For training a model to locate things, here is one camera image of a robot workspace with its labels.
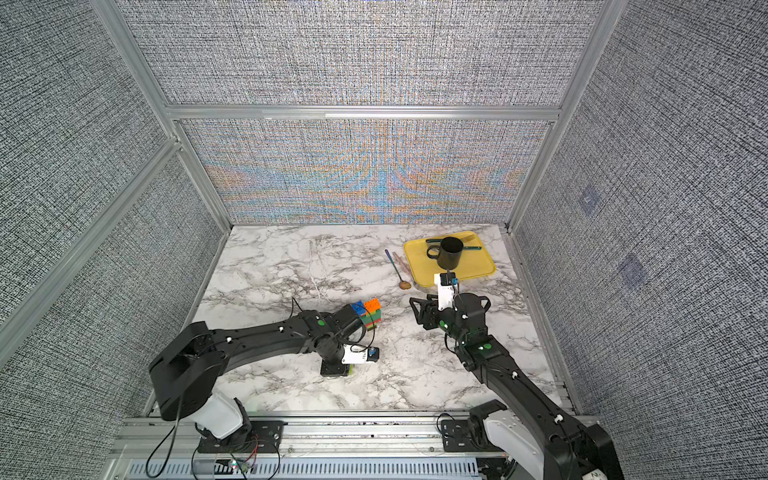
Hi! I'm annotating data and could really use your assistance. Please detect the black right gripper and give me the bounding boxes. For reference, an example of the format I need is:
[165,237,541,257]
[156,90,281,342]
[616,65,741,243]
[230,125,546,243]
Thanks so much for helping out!
[410,292,471,350]

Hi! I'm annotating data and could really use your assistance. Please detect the orange lego brick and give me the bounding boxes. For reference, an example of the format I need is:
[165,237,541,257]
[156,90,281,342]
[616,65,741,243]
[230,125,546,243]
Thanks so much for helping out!
[363,298,381,315]

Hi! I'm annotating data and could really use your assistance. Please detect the blue lego brick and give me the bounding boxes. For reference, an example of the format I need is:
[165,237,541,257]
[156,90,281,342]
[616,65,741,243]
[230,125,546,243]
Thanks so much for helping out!
[350,301,368,317]

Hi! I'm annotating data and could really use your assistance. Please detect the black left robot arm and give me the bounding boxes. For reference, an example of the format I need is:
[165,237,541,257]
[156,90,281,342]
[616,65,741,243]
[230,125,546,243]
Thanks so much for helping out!
[149,305,365,445]

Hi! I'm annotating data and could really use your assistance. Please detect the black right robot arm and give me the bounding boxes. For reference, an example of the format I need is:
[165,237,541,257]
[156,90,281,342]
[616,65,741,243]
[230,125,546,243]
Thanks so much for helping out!
[409,293,624,479]

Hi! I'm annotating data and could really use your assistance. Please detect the iridescent metal spoon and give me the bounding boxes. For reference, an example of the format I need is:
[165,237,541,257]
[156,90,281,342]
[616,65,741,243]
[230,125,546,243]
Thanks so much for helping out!
[385,249,411,290]

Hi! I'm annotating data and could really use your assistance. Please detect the black mug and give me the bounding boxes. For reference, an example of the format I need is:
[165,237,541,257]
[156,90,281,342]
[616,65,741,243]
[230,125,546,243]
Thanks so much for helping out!
[426,245,463,270]

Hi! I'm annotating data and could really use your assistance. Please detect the yellow plastic tray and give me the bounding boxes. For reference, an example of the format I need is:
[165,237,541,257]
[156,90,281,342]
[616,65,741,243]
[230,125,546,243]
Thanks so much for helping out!
[403,231,496,288]

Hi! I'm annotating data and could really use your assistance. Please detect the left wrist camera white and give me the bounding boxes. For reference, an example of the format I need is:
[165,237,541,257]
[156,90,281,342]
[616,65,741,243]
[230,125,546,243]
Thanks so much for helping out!
[341,345,380,365]

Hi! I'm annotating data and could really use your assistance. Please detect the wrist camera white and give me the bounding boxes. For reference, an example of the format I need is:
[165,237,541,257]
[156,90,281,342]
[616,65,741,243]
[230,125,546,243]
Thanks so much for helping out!
[341,345,380,365]
[434,271,458,311]

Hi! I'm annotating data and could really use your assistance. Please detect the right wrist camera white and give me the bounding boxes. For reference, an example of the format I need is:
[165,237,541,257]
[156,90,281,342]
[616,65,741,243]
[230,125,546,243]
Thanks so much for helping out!
[434,271,458,311]

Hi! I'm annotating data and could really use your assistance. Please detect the green handled utensil on tray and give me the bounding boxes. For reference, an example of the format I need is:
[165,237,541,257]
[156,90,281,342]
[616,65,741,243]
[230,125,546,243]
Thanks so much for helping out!
[425,237,482,251]

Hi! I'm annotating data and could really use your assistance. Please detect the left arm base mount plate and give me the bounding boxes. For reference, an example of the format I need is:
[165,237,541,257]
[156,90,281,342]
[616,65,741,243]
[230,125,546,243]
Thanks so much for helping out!
[197,420,285,454]

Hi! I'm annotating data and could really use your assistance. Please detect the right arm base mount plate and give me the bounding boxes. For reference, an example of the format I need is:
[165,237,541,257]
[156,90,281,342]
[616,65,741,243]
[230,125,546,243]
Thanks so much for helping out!
[437,417,503,454]

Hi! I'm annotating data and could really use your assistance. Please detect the white slotted cable duct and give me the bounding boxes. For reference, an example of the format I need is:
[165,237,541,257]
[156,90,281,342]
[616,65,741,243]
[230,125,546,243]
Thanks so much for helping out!
[122,456,481,479]

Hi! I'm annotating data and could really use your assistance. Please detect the aluminium front rail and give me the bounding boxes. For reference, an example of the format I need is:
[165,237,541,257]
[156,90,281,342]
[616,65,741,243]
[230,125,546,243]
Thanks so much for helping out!
[110,415,613,460]

